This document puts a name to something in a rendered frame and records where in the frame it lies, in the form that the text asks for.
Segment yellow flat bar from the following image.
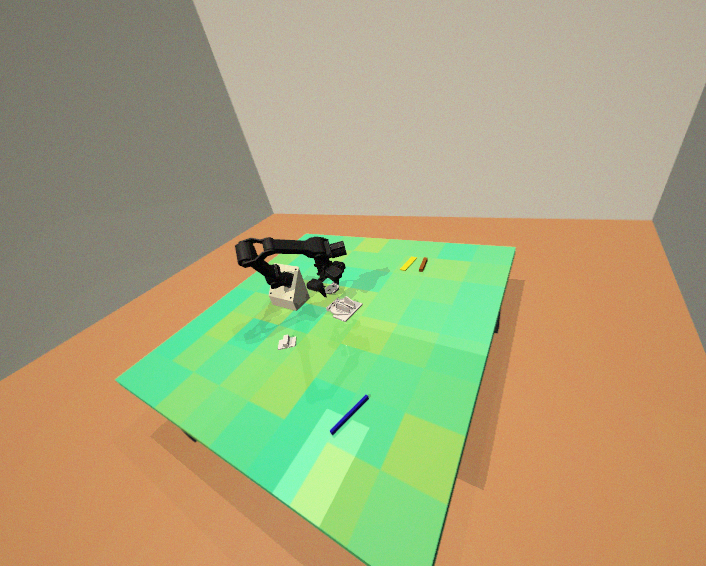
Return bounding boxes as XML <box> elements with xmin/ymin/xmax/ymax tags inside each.
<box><xmin>400</xmin><ymin>257</ymin><xmax>417</xmax><ymax>271</ymax></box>

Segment dark blue bar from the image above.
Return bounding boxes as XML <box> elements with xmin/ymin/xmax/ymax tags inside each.
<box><xmin>330</xmin><ymin>394</ymin><xmax>369</xmax><ymax>435</ymax></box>

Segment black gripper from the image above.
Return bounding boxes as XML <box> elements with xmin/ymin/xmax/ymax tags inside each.
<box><xmin>306</xmin><ymin>260</ymin><xmax>346</xmax><ymax>297</ymax></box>

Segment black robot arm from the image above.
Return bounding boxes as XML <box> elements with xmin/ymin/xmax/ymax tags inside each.
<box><xmin>235</xmin><ymin>237</ymin><xmax>347</xmax><ymax>289</ymax></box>

